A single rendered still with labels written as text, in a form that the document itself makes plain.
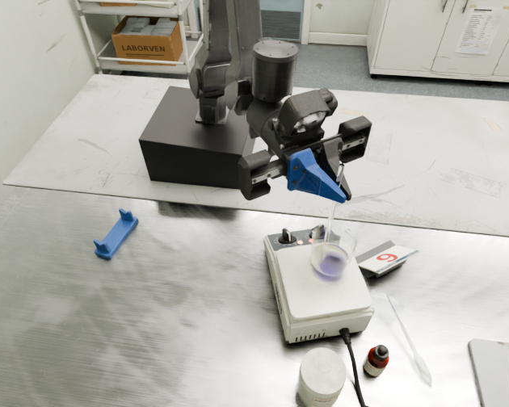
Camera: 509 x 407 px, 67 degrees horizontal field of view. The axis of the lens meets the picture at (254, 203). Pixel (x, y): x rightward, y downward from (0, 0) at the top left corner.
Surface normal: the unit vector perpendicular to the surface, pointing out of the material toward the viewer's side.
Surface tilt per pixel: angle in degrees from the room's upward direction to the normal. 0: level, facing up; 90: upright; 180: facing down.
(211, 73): 106
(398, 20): 90
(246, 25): 69
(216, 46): 96
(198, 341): 0
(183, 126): 5
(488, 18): 90
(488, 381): 0
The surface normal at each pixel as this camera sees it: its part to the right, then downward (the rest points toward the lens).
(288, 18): -0.15, 0.73
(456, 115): -0.01, -0.67
